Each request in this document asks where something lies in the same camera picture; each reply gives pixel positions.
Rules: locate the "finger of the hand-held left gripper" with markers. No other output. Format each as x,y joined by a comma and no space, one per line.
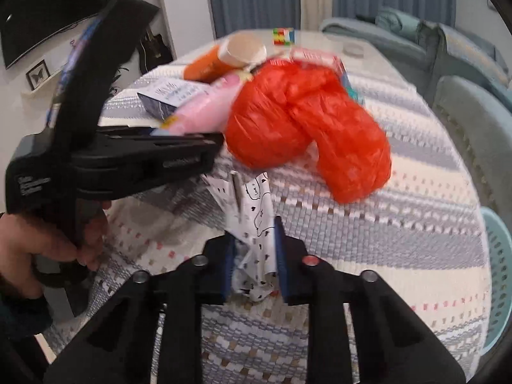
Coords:
160,172
168,139

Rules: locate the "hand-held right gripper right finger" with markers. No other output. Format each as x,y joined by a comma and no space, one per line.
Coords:
280,268

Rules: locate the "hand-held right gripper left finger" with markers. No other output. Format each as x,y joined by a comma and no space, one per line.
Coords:
228,272

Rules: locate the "pink bottle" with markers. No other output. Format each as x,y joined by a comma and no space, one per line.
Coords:
200,108

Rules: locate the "white patterned paper wrapper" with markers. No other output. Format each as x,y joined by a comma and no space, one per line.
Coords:
256,208

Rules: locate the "red plastic bag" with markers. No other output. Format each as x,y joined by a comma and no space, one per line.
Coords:
304,128

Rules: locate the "light blue plastic basket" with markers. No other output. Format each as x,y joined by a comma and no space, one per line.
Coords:
500,272

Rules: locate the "person's left hand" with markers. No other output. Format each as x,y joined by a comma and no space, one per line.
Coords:
32,244

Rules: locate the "blue and white carton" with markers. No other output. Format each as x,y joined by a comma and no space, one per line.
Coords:
164,98

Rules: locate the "orange bottle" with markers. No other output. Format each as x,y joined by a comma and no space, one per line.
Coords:
202,68

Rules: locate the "black guitar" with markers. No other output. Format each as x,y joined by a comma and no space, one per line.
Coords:
154,48

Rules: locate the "framed butterfly picture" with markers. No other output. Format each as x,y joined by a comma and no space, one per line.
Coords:
38,75

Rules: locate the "striped grey white tablecloth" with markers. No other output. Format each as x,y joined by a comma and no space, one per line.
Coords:
400,228

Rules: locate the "colourful puzzle cube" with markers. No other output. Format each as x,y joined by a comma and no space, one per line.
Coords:
283,36

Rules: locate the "black television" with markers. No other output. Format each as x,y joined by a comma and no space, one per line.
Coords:
40,8

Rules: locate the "glass ashtray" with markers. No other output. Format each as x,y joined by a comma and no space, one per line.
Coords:
354,50

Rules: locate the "teal sofa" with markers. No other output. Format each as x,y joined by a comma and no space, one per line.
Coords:
460,128

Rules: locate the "folded teal blanket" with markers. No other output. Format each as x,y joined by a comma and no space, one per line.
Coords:
394,20

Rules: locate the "striped sofa throw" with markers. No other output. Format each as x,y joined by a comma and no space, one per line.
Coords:
468,52

